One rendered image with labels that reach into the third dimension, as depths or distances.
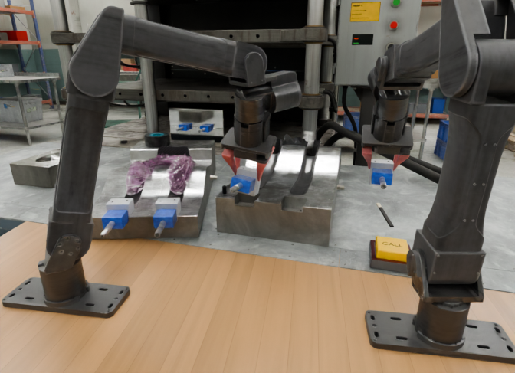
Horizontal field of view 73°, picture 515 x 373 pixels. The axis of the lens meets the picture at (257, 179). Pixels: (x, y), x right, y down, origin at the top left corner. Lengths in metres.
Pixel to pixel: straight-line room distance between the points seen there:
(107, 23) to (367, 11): 1.17
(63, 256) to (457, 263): 0.57
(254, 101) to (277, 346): 0.40
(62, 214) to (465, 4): 0.60
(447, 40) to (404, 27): 1.08
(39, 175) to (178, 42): 0.81
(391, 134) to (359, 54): 0.82
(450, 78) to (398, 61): 0.20
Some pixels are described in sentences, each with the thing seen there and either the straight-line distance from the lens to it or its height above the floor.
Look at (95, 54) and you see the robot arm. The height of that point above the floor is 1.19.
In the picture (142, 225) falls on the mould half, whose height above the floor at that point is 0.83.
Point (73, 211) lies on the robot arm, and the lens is 0.61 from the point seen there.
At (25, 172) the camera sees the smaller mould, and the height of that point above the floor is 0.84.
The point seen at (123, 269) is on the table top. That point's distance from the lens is 0.76.
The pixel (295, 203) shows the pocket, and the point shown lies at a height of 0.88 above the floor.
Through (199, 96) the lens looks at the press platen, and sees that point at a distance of 1.65.
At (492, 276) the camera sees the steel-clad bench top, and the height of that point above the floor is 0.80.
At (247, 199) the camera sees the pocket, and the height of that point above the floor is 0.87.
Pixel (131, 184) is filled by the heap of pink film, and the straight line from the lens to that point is 0.96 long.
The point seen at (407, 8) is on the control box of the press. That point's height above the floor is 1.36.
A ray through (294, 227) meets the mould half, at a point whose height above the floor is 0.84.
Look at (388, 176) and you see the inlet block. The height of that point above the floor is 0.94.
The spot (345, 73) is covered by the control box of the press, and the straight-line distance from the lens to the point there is 1.56.
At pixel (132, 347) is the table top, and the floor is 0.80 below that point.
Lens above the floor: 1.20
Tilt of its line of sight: 20 degrees down
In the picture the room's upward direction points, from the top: straight up
